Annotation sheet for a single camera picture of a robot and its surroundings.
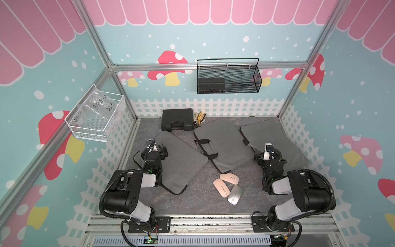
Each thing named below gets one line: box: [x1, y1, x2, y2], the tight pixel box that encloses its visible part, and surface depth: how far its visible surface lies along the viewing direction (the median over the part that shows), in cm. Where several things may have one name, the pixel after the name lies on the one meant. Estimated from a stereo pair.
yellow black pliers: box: [196, 111, 207, 125], surface depth 122 cm
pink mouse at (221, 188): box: [212, 178, 230, 198], surface depth 86 cm
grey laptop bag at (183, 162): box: [153, 130, 209, 196], surface depth 94 cm
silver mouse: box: [227, 184, 243, 206], surface depth 84 cm
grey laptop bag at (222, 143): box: [193, 117, 255, 174], surface depth 102 cm
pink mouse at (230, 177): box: [219, 172, 240, 185], surface depth 90 cm
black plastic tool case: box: [160, 108, 194, 132], surface depth 117 cm
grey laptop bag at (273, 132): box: [239, 117, 310, 173], surface depth 104 cm
